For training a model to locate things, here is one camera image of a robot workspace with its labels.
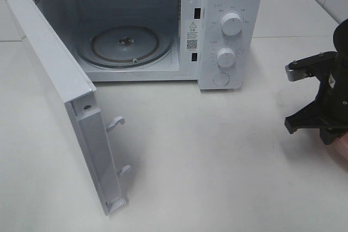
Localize round white door-release button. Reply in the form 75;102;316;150
213;73;229;86

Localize white microwave oven body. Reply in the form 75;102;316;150
34;0;260;90

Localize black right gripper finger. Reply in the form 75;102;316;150
320;128;344;145
284;106;323;134

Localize white lower timer knob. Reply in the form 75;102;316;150
216;47;237;68

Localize glass microwave turntable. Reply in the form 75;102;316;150
76;26;173;69

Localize white upper power knob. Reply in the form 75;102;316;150
220;10;244;36

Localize pink round plate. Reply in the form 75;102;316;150
333;133;348;160

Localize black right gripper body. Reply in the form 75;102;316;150
287;51;347;131

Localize white microwave door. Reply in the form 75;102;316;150
5;0;131;215

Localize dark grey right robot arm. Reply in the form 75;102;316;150
284;20;347;145

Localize white warning label sticker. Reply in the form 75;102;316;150
184;19;202;51

